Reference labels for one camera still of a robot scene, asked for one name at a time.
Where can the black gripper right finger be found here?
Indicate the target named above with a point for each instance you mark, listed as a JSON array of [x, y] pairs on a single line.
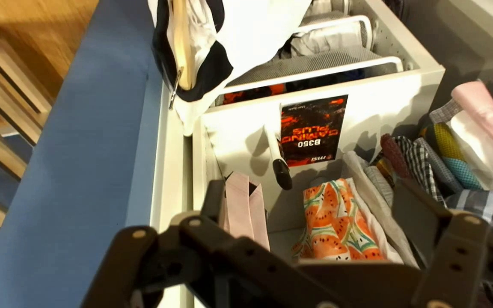
[[458, 257]]

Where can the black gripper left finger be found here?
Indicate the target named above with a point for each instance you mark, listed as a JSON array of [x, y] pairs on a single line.
[[240, 274]]

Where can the wooden clothes hanger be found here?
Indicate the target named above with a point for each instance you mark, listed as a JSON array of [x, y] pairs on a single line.
[[185, 45]]

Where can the white shirt with black trim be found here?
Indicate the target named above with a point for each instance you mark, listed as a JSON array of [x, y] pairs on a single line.
[[257, 35]]

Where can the dark plaid shirt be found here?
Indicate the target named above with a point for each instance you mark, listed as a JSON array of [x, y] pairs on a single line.
[[423, 168]]

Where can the orange floral shirt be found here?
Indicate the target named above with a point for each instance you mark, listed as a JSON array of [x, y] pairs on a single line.
[[338, 223]]

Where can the dark red shirt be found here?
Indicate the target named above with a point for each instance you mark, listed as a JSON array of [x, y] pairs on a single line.
[[394, 154]]

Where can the large pink shirt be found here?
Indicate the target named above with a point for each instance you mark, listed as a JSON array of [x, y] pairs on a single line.
[[487, 113]]

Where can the grey checked garment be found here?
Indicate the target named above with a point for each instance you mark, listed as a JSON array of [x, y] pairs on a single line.
[[478, 206]]

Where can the narrow pale pink garment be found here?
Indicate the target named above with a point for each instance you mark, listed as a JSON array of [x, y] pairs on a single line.
[[244, 211]]

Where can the teal and yellow garment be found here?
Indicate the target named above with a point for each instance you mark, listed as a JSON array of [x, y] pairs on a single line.
[[458, 159]]

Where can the white and black deodorant stick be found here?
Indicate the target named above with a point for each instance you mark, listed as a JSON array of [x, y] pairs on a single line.
[[280, 165]]

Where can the white drawer unit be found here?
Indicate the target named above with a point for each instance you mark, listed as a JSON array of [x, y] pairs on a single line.
[[240, 130]]

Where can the red and black booklet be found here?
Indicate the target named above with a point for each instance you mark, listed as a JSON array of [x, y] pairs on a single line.
[[314, 130]]

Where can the grey folded clothes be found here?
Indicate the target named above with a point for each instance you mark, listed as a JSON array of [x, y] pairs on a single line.
[[321, 57]]

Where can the wooden ladder frame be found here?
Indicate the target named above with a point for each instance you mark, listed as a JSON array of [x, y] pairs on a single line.
[[7, 142]]

